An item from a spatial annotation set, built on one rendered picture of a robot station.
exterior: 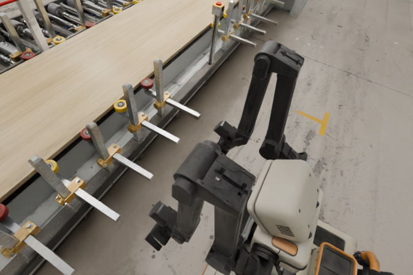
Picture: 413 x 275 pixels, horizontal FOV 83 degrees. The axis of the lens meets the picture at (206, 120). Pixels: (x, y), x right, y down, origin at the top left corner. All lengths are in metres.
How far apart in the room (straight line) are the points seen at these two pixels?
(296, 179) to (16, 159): 1.26
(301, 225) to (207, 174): 0.39
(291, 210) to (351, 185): 2.05
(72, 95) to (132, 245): 1.16
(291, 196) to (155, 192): 1.59
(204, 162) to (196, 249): 1.64
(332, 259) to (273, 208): 0.60
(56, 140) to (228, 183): 1.17
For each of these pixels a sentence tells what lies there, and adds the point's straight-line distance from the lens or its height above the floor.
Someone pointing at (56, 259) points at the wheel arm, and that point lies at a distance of 1.25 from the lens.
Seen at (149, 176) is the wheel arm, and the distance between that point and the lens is 1.31.
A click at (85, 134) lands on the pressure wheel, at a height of 0.90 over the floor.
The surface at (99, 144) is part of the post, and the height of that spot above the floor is 0.97.
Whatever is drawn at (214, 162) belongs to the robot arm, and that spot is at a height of 1.62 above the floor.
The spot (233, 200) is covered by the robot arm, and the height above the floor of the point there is 1.61.
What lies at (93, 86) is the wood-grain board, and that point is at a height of 0.90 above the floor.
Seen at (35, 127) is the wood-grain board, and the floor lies 0.90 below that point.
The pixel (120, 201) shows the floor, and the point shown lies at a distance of 2.18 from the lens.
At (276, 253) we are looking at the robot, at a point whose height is 1.21.
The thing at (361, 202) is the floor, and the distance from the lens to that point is 2.69.
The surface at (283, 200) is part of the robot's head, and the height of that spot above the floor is 1.38.
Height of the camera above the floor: 1.98
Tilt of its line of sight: 50 degrees down
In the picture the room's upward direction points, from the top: 9 degrees clockwise
